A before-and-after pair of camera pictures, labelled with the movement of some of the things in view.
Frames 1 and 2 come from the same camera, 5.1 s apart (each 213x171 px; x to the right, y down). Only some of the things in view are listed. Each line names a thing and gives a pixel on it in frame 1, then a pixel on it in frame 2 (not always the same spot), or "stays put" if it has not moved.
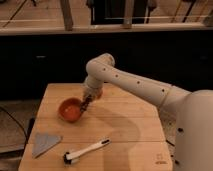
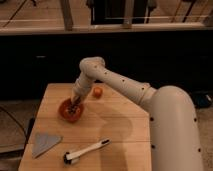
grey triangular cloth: x=42 y=142 stays put
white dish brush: x=71 y=158 stays put
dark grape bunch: x=83 y=106 → x=72 y=108
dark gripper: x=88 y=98 → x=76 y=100
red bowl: x=70 y=109 stays put
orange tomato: x=99 y=94 stays put
